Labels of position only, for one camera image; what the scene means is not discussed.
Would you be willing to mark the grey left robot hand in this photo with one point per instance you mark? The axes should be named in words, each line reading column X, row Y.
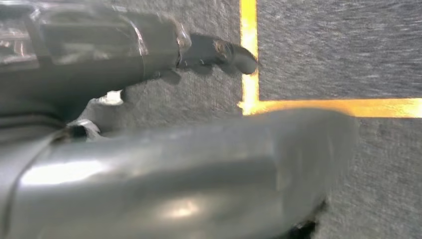
column 197, row 171

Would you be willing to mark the black robot body part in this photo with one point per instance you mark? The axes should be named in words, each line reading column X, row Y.
column 306, row 227

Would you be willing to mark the yellow floor tape corner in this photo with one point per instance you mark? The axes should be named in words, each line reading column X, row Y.
column 250, row 105

